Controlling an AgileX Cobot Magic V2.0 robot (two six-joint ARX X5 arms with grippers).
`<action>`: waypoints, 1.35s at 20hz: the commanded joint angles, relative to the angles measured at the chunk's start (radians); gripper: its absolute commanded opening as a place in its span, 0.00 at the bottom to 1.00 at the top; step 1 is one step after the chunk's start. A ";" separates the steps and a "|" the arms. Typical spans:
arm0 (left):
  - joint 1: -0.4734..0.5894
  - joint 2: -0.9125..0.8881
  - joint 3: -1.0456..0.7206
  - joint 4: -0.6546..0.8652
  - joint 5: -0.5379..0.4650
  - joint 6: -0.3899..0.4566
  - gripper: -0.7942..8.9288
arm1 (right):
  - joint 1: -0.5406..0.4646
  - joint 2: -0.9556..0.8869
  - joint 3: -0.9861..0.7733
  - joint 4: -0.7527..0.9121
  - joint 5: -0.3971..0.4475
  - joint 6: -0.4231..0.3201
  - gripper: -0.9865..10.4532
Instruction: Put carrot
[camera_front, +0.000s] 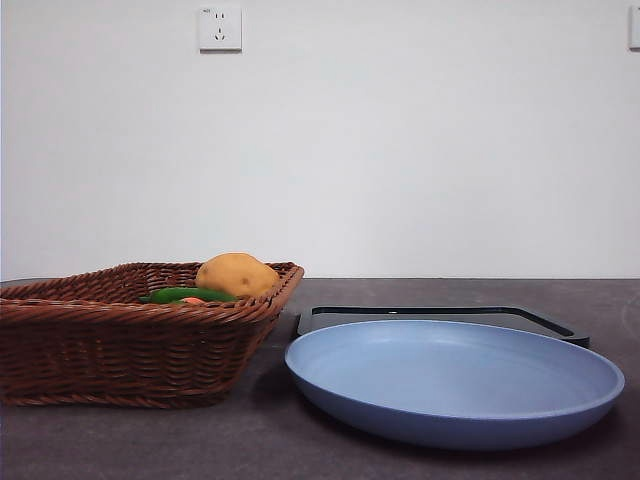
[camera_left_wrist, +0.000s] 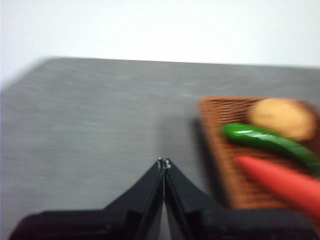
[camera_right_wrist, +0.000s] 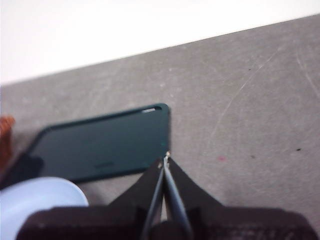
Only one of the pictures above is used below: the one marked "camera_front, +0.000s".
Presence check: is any green chili pepper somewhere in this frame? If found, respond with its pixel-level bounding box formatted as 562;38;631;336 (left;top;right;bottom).
138;286;240;305

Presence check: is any white wall power socket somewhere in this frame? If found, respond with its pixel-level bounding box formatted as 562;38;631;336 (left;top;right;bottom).
199;4;243;53

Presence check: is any brown woven wicker basket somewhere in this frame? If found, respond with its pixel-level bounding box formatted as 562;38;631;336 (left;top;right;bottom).
0;260;305;410

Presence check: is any light blue round plate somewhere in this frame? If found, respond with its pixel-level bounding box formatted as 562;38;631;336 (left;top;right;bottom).
284;319;626;451

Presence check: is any yellow-brown potato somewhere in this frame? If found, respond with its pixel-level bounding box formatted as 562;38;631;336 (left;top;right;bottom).
195;252;281;300

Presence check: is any dark rectangular tray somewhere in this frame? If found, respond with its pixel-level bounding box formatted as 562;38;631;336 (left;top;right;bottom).
296;305;590;349

